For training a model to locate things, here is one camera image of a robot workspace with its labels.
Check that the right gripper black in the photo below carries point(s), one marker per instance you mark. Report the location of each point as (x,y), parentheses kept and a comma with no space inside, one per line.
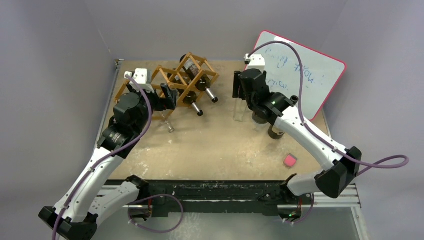
(237,84)

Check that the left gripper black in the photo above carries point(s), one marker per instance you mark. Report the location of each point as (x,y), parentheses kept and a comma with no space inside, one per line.
(161,104)

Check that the clear square glass bottle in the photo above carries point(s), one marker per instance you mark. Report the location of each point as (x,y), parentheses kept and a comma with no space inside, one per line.
(240,108)

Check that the olive green wine bottle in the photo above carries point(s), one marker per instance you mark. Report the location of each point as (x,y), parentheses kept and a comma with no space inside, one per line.
(190,98)

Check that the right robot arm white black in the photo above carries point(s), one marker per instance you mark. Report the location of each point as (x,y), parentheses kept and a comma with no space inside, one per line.
(339,164)

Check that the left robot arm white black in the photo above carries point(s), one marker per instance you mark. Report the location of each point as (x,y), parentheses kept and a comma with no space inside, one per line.
(79,213)

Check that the wooden lattice wine rack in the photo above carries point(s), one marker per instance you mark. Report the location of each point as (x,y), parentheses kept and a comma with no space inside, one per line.
(191,80)

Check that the clear bottle green label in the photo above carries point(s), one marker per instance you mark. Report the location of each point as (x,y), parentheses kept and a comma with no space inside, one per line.
(259,118)

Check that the dark green wine bottle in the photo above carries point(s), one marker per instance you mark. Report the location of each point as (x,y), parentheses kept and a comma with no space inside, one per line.
(283,112)

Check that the pink framed whiteboard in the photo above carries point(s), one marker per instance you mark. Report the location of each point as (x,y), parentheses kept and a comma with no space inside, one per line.
(293,68)

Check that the pink eraser block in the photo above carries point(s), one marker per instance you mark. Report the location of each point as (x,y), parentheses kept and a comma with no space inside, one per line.
(290,160)

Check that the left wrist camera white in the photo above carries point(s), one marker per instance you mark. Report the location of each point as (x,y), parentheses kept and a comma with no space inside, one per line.
(143,78)

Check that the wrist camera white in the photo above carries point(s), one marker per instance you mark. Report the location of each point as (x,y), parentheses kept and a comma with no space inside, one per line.
(254,61)
(143,78)

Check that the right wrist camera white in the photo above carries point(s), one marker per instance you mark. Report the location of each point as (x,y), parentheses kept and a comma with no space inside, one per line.
(254,61)

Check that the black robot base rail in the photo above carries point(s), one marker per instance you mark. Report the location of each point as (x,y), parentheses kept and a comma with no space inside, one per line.
(267,197)

